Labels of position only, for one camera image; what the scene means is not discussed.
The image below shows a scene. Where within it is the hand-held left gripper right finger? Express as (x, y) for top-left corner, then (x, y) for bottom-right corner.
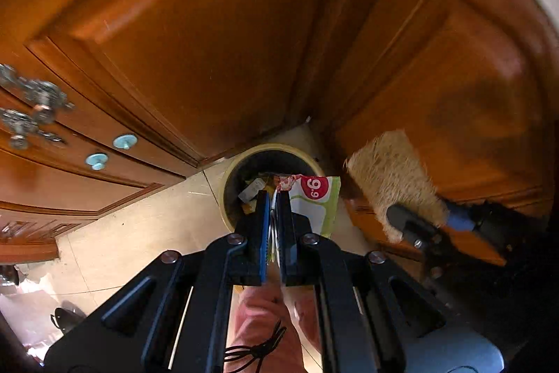
(276, 192), (447, 373)

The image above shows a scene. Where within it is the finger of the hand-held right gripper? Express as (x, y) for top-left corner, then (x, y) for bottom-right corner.
(443, 200), (508, 235)
(385, 202), (453, 278)

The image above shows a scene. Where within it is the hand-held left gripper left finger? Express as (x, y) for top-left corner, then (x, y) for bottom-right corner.
(44, 190), (270, 373)

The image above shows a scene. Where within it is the white green snack packet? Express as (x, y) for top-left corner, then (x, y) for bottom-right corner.
(268, 175), (342, 264)

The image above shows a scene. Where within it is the round beige trash bin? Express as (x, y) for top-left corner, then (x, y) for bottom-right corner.
(218, 143), (326, 235)

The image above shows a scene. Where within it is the white yellow wrapper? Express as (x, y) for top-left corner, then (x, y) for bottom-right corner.
(238, 177), (268, 204)

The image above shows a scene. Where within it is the person's pink pants leg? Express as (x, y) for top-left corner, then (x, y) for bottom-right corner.
(225, 285), (325, 373)

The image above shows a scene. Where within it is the wooden cabinet door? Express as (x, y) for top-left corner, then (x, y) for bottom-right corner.
(321, 0), (552, 266)
(24, 0), (337, 166)

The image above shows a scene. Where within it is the black shoe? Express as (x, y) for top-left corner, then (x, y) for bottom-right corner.
(50, 302), (88, 334)

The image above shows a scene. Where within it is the white plastic bag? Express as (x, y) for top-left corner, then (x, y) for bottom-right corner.
(0, 272), (63, 356)

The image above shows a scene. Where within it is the black elastic cord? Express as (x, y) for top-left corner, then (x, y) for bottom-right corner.
(223, 321), (288, 373)

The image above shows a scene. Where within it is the ornate metal drawer handle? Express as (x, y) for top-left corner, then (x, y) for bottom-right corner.
(0, 108), (67, 149)
(0, 65), (76, 124)

